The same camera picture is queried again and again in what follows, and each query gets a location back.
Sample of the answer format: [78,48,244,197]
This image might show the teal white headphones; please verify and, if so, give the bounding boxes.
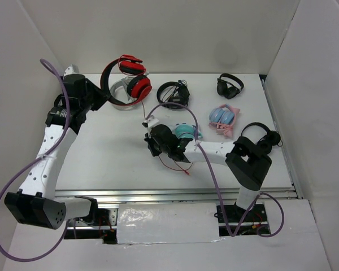
[173,123,203,139]

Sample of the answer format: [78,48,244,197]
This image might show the black wired headphones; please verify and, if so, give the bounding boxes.
[157,80,190,110]

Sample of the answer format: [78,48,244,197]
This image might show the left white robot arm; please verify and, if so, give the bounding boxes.
[4,74,107,229]

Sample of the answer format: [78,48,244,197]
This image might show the black thin-band headphones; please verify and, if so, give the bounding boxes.
[241,122,282,155]

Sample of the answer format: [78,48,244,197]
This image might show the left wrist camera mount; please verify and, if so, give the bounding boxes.
[63,64,80,77]

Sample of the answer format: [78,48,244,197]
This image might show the aluminium rail frame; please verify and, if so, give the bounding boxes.
[53,73,303,204]

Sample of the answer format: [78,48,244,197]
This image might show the red black headphones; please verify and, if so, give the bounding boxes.
[100,54,152,107]

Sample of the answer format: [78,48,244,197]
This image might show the black folded headphones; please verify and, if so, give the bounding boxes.
[216,73,244,99]

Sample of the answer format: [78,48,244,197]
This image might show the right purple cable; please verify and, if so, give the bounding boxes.
[145,103,285,237]

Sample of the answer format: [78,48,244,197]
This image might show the white foil-edged panel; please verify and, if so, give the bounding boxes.
[116,203,220,244]

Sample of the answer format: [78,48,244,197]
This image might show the pink blue cat-ear headphones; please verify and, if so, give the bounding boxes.
[208,104,240,138]

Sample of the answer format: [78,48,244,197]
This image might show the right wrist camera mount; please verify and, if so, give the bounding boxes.
[142,115,160,134]

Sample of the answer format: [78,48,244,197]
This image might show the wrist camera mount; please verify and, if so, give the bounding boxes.
[142,115,160,134]
[63,64,80,77]

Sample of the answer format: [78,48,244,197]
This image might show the white grey headphones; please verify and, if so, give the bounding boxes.
[110,76,139,111]

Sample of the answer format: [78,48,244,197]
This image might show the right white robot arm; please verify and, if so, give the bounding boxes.
[143,124,272,221]

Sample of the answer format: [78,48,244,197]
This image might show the thin red headphone cable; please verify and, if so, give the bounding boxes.
[141,101,194,176]

